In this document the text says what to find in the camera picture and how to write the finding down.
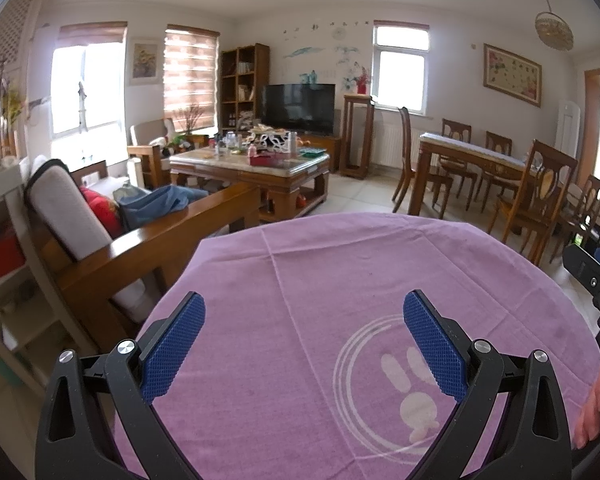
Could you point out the wooden dining table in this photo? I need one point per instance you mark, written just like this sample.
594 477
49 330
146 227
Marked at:
460 152

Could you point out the white standing air conditioner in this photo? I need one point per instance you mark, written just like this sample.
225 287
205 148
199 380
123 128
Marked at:
567 125

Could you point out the wooden armchair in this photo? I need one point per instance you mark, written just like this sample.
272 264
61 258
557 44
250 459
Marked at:
147 135

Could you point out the wooden television stand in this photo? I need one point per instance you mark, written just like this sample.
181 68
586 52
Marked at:
330 150

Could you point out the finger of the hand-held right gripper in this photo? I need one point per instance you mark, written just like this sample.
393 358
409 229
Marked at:
582 265

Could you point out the red cushion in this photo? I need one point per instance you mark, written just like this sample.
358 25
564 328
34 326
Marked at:
102 212

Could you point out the vase with branches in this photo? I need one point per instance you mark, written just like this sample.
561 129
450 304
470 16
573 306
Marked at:
192 120

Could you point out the wooden sofa grey cushion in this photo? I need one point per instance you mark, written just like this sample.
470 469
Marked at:
55 200

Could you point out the pendant lamp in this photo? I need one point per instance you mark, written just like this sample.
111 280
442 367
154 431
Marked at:
554 32

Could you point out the large bright window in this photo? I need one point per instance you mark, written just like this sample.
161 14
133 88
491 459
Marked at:
100 85

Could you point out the wooden coffee table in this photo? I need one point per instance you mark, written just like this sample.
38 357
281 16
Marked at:
280 175

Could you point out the red storage box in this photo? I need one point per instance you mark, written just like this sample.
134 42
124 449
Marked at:
0 260

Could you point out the small window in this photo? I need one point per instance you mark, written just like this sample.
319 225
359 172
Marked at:
400 80

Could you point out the white radiator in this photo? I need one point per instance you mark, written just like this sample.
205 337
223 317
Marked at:
387 145

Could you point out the red tray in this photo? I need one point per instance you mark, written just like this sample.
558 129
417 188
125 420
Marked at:
262 161

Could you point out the person's right hand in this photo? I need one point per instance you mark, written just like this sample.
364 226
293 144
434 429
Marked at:
592 415

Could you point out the purple tablecloth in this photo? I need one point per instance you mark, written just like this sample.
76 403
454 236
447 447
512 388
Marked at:
305 285

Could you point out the white bottle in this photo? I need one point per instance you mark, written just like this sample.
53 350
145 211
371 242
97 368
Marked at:
292 142

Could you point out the striped window blinds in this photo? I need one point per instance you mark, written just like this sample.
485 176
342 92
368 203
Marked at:
190 75

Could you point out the white ornate fruit stand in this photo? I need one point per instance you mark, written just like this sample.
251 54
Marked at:
270 140

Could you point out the framed flower picture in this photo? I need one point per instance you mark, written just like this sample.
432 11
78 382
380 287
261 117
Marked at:
512 75

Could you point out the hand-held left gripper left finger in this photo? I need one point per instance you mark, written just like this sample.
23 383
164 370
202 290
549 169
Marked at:
172 345

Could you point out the wooden dining chair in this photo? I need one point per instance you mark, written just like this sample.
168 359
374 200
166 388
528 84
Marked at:
555 152
456 124
405 130
497 136
597 185

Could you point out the black television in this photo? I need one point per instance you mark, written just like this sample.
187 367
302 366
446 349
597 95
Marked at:
297 107

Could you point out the teal tray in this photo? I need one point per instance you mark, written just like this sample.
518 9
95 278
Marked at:
312 152

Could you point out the blue cloth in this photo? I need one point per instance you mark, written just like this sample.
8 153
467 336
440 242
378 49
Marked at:
155 205

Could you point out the tall wooden plant stand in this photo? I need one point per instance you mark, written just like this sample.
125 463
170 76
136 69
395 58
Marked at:
358 98

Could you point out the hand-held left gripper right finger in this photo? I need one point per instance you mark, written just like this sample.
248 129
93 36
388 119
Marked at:
435 350

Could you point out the white lattice panel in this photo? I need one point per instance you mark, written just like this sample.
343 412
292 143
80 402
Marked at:
10 35

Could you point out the sunflower painting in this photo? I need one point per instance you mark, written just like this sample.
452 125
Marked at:
145 60

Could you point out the red flower pot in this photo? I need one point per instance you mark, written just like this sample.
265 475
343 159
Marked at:
362 88

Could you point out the wooden bookshelf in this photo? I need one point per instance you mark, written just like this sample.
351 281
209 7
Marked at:
228 90

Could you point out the white storage shelf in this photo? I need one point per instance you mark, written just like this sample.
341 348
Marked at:
0 190

